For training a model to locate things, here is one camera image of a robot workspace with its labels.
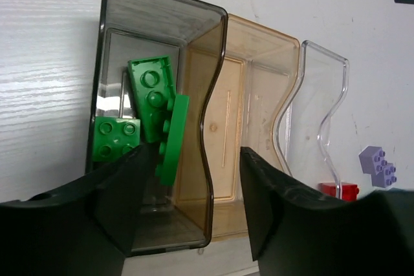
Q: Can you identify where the lilac lego back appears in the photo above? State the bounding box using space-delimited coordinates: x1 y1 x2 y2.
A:
359 146 388 175

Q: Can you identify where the lilac lego front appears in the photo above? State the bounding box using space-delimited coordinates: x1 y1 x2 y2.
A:
371 163 397 189

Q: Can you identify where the red lego brick right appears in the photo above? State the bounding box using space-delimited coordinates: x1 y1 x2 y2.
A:
319 182 360 202

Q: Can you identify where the lilac lego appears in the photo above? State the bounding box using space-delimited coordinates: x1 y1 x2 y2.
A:
371 163 397 189
359 146 388 175

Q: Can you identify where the smoky grey plastic bin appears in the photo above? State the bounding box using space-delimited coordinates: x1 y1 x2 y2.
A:
86 0 228 256

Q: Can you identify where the small green square lego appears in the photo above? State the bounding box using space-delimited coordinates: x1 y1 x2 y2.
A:
92 116 140 162

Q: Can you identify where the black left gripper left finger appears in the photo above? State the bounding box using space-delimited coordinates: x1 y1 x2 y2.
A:
1 143 158 275

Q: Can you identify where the amber plastic bin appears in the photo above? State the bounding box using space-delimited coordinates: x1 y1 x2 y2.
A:
174 13 301 244

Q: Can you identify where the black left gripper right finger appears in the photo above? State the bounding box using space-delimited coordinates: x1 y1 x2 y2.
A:
239 147 413 275

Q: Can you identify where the clear plastic bin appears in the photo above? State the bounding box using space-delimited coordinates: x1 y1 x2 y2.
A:
274 40 349 198

